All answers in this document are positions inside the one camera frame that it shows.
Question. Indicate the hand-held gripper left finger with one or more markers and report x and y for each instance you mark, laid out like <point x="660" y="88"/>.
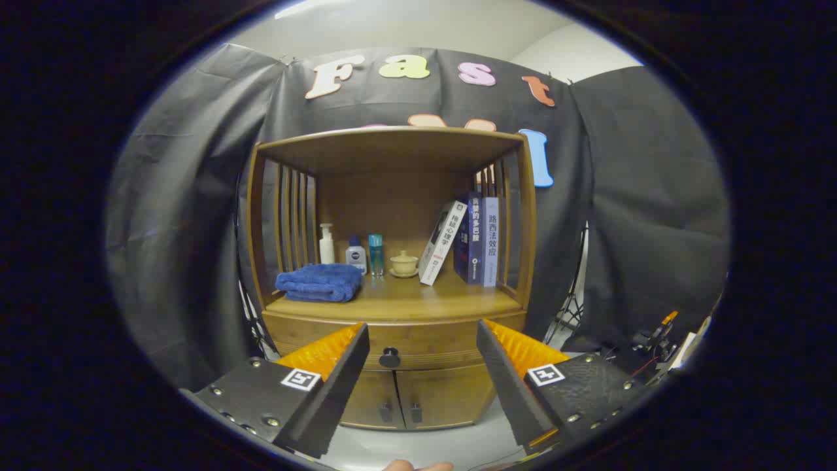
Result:
<point x="340" y="386"/>

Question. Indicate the dark blue book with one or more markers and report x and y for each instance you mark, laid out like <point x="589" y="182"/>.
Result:
<point x="472" y="242"/>

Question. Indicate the pale blue book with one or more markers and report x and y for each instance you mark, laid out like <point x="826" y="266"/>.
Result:
<point x="490" y="242"/>

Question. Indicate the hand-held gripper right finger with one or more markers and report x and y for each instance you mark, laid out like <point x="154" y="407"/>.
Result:
<point x="507" y="386"/>

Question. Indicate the folded blue towel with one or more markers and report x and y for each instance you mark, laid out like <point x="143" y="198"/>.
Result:
<point x="320" y="282"/>

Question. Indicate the black device with orange tip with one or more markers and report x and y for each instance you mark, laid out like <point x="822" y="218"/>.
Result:
<point x="654" y="340"/>

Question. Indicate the white book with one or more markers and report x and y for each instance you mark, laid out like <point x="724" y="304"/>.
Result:
<point x="441" y="245"/>

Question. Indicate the wooden cabinet door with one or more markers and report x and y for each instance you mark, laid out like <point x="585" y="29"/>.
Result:
<point x="373" y="399"/>
<point x="444" y="396"/>

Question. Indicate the wooden drawer with black knob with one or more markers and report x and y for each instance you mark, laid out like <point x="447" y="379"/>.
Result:
<point x="425" y="343"/>

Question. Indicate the wooden countertop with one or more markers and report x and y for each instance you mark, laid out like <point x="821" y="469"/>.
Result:
<point x="405" y="297"/>

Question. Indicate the black tripod stand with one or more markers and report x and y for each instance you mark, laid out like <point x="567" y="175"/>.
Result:
<point x="570" y="307"/>

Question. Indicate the white bottle with blue cap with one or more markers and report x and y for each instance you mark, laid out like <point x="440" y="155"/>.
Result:
<point x="356" y="258"/>

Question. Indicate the clear blue bottle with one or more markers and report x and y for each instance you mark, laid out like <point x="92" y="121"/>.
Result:
<point x="376" y="255"/>

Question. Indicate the beige lidded tea cup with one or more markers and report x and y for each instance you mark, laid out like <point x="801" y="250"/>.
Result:
<point x="404" y="264"/>

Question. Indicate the white pump bottle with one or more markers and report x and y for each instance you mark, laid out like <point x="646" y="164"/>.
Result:
<point x="326" y="248"/>

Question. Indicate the wooden cabinet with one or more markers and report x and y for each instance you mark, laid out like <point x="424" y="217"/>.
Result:
<point x="392" y="203"/>

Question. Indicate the black backdrop cloth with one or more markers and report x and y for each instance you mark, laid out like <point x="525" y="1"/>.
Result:
<point x="196" y="196"/>

